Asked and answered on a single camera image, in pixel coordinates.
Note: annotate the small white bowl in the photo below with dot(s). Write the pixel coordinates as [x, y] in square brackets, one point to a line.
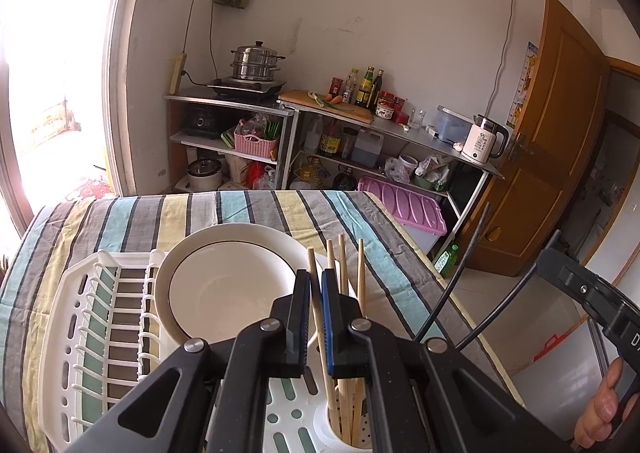
[225, 293]

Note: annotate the yellow label sauce bottle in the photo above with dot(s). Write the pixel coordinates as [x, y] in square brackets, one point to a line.
[365, 90]

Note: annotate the striped tablecloth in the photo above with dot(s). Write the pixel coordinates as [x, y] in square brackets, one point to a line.
[350, 213]

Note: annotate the green plastic bottle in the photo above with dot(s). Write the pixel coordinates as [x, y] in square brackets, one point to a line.
[446, 262]

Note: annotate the white mug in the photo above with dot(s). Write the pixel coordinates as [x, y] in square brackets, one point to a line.
[407, 165]

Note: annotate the pink plastic lid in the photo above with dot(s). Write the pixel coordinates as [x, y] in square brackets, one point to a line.
[405, 205]

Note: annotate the white plastic dish rack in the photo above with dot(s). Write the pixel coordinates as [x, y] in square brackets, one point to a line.
[65, 333]

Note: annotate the person's right hand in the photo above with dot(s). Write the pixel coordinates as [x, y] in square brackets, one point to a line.
[600, 408]

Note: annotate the wall calendar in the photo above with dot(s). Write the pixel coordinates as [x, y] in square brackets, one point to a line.
[522, 83]

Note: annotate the stainless steel steamer pot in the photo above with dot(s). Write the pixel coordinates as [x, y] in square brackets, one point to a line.
[255, 63]

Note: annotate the black induction cooker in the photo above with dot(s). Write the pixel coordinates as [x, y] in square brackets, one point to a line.
[245, 87]

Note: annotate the wooden door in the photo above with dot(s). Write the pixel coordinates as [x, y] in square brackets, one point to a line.
[545, 133]

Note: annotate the wooden cutting board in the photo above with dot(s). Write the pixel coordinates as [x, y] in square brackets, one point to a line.
[310, 108]

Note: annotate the dark soy sauce bottle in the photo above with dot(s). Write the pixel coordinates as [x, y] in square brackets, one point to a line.
[330, 140]

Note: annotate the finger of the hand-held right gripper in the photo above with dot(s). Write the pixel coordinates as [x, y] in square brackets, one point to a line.
[570, 278]

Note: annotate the black chopstick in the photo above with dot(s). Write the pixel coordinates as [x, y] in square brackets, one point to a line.
[465, 263]
[510, 293]

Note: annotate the silver rice cooker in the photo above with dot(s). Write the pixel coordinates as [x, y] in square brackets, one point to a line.
[204, 175]

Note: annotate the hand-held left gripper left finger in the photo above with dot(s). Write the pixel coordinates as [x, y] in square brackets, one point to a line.
[299, 323]

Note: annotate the green onion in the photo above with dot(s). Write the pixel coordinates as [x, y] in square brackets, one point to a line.
[330, 103]

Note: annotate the sliding door frame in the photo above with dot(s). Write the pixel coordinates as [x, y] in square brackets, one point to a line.
[125, 83]

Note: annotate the pink plastic basket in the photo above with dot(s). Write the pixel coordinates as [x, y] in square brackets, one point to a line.
[255, 143]

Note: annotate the red lid jar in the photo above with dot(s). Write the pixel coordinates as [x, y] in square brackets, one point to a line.
[336, 87]

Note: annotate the clear plastic container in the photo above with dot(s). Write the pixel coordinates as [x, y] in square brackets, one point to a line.
[450, 125]

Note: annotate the small metal shelf unit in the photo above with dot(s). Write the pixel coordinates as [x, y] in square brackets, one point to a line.
[225, 103]

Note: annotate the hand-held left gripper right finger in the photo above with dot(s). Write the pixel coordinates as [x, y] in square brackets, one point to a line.
[328, 323]

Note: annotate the small clear bottle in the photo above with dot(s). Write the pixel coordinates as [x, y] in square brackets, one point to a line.
[351, 88]

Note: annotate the white utensil holder cup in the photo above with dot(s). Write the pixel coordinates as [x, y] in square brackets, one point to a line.
[335, 440]

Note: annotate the large white bowl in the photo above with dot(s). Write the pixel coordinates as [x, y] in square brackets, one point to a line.
[240, 231]

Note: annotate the white electric kettle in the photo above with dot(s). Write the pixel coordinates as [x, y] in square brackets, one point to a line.
[481, 143]

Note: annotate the red label jar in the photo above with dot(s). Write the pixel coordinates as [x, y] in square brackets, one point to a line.
[385, 107]

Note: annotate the long metal shelf unit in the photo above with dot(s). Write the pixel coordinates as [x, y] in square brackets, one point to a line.
[425, 138]

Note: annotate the beige power strip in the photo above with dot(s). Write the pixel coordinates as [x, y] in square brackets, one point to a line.
[177, 73]

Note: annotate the glass cup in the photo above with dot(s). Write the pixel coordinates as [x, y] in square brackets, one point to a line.
[417, 119]

